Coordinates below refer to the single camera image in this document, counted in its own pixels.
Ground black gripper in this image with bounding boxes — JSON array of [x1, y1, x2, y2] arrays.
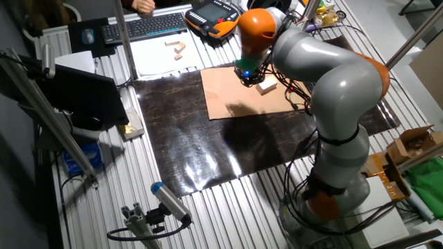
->
[[234, 66, 266, 87]]

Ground person's hand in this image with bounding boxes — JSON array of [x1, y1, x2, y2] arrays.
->
[[131, 0, 156, 15]]

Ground brown cardboard sheet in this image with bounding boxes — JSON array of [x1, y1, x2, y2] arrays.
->
[[199, 66, 307, 121]]

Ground orange black teach pendant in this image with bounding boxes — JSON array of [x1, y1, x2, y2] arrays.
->
[[185, 0, 241, 38]]

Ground dark marble pattern mat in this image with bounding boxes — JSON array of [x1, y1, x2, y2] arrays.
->
[[133, 34, 401, 198]]

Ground white paper stack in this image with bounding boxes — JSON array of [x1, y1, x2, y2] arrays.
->
[[129, 29, 205, 79]]

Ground yellow gold packaged items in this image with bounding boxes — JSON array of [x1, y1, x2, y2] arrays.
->
[[313, 0, 338, 28]]

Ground black keyboard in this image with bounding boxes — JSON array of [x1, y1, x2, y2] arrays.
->
[[100, 12, 188, 45]]

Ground clear box gold content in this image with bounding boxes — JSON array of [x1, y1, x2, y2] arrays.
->
[[119, 107, 145, 140]]

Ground brown taped cardboard box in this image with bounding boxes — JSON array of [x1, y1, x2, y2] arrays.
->
[[359, 151, 413, 202]]

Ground black monitor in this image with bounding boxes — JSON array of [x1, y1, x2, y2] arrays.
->
[[19, 55, 129, 126]]

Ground grey computer mouse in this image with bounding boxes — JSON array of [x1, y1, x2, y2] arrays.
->
[[81, 28, 95, 45]]

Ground open brown cardboard box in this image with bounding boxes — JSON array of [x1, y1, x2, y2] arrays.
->
[[386, 124, 443, 165]]

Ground white sheet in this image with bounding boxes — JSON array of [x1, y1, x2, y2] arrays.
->
[[55, 50, 96, 74]]

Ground black mouse pad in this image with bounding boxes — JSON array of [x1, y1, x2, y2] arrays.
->
[[68, 17, 117, 58]]

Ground brown cardboard panel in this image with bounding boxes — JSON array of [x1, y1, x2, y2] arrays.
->
[[410, 41, 443, 111]]

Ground black chair base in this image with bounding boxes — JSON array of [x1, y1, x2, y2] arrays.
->
[[397, 0, 443, 17]]

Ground blue tissue pack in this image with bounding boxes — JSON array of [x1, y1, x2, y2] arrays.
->
[[62, 142, 104, 176]]

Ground short aluminium profile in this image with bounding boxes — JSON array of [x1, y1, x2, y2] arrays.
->
[[120, 203, 162, 249]]

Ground thin aluminium strut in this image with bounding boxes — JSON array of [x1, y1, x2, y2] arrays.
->
[[397, 141, 443, 174]]

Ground white flat box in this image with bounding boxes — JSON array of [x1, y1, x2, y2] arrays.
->
[[345, 176, 410, 248]]

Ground long aluminium strut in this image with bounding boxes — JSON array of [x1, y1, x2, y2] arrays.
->
[[0, 48, 100, 187]]

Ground green cloth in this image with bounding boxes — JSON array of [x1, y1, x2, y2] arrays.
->
[[406, 158, 443, 219]]

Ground white paper roll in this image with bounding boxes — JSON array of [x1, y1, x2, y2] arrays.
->
[[404, 188, 435, 224]]

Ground green gripper mount adapter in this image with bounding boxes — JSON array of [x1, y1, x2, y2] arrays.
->
[[235, 55, 261, 73]]

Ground black gripper cable bundle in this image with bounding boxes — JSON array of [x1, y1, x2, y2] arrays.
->
[[262, 64, 314, 117]]

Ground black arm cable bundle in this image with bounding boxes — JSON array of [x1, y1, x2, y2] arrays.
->
[[282, 129, 399, 238]]

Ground upright aluminium profile post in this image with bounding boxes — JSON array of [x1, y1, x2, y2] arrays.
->
[[299, 0, 321, 30], [114, 0, 138, 80]]

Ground silver camera blue cap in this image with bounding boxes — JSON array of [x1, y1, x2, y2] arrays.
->
[[151, 182, 193, 224]]

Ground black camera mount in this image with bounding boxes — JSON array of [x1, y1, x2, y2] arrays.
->
[[145, 203, 168, 234]]

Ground slanted aluminium post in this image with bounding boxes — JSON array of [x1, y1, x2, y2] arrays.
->
[[386, 3, 443, 70]]

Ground black camera cable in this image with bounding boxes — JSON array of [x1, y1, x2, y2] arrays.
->
[[106, 217, 191, 242]]

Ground silver cylindrical camera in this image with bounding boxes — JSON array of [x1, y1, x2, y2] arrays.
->
[[41, 44, 56, 79]]

